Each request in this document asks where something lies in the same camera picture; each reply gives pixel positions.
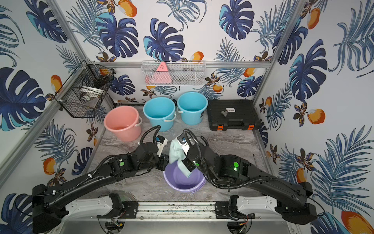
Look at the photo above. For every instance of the light teal cloth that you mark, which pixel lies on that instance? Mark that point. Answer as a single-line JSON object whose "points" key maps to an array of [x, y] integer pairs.
{"points": [[176, 154]]}

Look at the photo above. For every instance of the clear wall shelf basket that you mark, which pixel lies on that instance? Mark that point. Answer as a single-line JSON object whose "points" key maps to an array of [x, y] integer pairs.
{"points": [[183, 72]]}

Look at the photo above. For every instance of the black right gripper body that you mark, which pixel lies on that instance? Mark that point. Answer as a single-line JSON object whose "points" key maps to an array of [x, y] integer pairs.
{"points": [[189, 164]]}

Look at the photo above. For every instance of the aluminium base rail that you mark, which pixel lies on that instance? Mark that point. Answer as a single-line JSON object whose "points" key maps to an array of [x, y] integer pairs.
{"points": [[261, 209]]}

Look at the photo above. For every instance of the black tool case orange latches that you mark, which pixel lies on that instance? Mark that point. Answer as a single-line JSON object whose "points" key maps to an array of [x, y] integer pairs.
{"points": [[241, 115]]}

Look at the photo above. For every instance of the purple plastic bucket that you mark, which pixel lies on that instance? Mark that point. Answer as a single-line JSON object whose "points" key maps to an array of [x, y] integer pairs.
{"points": [[179, 182]]}

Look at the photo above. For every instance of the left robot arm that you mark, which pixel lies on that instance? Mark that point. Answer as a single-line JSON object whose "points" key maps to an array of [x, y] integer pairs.
{"points": [[49, 203]]}

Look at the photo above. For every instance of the black wire basket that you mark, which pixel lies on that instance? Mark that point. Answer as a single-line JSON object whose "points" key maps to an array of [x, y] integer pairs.
{"points": [[83, 93]]}

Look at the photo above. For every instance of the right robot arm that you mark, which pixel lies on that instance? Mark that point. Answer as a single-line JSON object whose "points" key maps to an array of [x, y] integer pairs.
{"points": [[230, 172]]}

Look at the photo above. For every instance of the pink triangle item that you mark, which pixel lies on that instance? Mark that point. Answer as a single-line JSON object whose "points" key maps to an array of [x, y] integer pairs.
{"points": [[161, 75]]}

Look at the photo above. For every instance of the silver metal pipe fitting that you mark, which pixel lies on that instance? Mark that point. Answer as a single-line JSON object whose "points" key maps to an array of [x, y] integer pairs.
{"points": [[224, 113]]}

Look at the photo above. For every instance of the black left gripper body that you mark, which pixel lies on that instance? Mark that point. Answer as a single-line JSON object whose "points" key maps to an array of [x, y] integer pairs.
{"points": [[163, 160]]}

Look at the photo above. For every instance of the pink plastic bucket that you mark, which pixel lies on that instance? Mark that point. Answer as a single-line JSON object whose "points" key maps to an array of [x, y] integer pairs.
{"points": [[124, 122]]}

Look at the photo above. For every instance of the teal bucket with label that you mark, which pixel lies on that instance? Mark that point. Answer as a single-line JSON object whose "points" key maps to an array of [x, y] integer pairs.
{"points": [[191, 107]]}

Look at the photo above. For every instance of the teal plastic bucket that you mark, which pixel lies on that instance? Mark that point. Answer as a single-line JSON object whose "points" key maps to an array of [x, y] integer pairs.
{"points": [[160, 111]]}

